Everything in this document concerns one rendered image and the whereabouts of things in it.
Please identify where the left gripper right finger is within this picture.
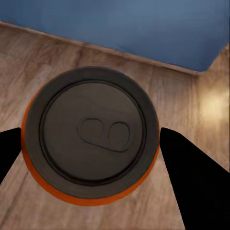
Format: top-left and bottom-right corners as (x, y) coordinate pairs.
(159, 127), (230, 230)

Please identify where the can of soda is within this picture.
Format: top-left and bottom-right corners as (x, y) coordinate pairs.
(21, 66), (161, 207)

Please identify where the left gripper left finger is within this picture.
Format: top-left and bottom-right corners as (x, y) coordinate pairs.
(0, 128), (22, 184)

